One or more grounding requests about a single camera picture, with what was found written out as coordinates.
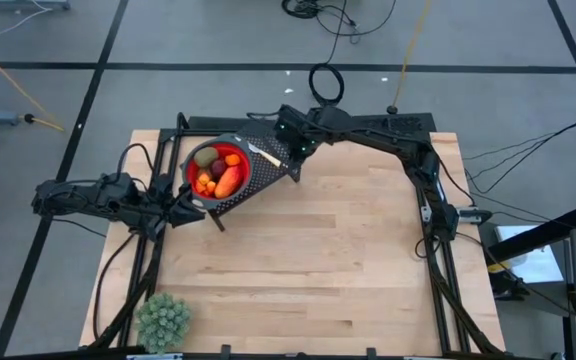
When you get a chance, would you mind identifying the knife with cream handle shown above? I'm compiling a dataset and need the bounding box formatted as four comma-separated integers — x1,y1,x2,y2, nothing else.
247,142,283,169

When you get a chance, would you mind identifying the black cable with coil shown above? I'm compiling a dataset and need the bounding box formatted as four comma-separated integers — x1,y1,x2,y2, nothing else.
307,0,354,107

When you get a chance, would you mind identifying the thin black cable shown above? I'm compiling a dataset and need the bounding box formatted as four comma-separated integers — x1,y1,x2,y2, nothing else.
462,121,576,196

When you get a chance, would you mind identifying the black perforated metal rack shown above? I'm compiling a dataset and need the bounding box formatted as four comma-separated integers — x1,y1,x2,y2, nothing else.
206,116,304,232

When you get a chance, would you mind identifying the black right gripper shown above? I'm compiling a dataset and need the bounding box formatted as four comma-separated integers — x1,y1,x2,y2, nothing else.
273,103,352,171

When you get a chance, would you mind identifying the green potted plant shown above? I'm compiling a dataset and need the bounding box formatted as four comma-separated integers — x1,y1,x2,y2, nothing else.
135,293,193,355

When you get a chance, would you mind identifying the black cable bundle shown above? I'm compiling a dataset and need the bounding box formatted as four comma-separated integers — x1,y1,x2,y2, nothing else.
281,0,402,39

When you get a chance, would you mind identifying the red-yellow toy mango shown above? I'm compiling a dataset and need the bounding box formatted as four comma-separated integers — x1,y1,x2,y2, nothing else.
214,165,244,200

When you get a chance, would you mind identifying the red collapsible colander grey rim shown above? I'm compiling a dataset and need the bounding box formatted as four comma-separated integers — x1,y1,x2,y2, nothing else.
179,132,252,210

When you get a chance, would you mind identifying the brown-green toy kiwi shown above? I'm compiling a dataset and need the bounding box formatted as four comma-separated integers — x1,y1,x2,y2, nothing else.
193,146,220,168

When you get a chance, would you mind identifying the white board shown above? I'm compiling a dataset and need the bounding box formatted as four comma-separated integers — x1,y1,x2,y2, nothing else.
496,223,567,285

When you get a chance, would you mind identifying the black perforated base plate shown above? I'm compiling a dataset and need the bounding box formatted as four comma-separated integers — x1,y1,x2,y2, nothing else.
347,112,437,135

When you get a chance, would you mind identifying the yellow cable with black plug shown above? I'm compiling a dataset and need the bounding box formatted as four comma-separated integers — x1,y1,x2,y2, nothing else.
386,0,432,115
0,37,67,134

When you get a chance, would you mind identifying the white floor cable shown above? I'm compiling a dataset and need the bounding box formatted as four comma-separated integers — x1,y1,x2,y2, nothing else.
0,0,53,49

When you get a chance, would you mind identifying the black aluminium table frame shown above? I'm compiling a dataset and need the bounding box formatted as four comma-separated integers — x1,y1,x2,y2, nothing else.
87,112,507,358

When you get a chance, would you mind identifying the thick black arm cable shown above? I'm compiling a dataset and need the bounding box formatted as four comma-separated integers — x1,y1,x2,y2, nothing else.
91,230,142,344

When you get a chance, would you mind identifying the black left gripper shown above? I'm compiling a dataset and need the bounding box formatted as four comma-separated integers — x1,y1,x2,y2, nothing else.
148,173,207,242

